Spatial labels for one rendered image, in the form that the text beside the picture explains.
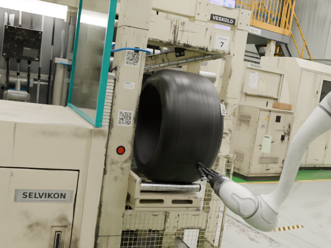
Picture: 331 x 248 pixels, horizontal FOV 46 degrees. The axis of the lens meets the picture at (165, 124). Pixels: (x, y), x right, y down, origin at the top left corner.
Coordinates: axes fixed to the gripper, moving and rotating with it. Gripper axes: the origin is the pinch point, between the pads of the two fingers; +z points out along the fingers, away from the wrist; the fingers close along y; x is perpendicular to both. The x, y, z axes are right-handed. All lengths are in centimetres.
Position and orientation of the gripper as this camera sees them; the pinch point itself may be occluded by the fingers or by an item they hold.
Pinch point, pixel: (201, 167)
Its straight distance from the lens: 184.9
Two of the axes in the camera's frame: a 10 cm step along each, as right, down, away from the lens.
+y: -9.2, -0.8, -3.9
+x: -1.8, 9.6, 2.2
